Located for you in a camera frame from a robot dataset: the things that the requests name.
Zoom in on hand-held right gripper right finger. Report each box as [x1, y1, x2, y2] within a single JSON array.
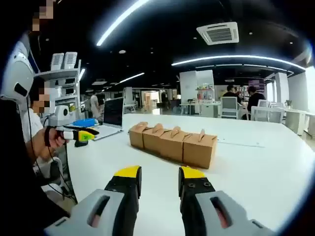
[[178, 166, 275, 236]]

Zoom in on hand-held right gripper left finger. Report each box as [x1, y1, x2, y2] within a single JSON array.
[[44, 165, 143, 236]]

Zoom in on brown paper box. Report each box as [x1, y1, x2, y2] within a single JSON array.
[[159, 125, 188, 163], [129, 121, 149, 149], [183, 129, 219, 170], [142, 122, 165, 156]]

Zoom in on person's left hand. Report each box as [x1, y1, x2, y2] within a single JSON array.
[[31, 127, 66, 159]]

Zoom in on blue plastic tray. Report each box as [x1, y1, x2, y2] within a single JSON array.
[[72, 118, 96, 127]]

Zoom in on silver laptop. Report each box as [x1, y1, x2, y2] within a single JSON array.
[[93, 97, 125, 141]]

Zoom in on white shelf rack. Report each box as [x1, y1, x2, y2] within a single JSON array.
[[34, 59, 83, 119]]

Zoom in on stack of white trays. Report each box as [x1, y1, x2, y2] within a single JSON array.
[[50, 53, 65, 71], [63, 51, 78, 70]]

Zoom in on white worn device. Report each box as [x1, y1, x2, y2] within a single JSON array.
[[0, 34, 35, 104]]

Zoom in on person's dark clothing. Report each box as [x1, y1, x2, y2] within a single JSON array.
[[0, 98, 71, 236]]

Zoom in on white mesh office chair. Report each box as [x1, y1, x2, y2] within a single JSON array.
[[251, 106, 285, 124], [220, 96, 240, 119]]

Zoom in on display shelf with colourful items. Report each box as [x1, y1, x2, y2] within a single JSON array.
[[195, 83, 215, 102]]

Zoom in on straight ceiling light strip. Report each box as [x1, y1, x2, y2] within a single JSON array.
[[95, 0, 151, 47]]

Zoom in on white office desk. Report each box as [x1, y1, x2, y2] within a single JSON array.
[[283, 108, 311, 136]]

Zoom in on curved ceiling light strip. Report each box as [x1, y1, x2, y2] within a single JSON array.
[[171, 55, 306, 72]]

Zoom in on white ceiling air conditioner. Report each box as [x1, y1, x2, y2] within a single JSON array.
[[196, 22, 240, 46]]

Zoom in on black cable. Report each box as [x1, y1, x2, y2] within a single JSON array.
[[24, 97, 78, 206]]

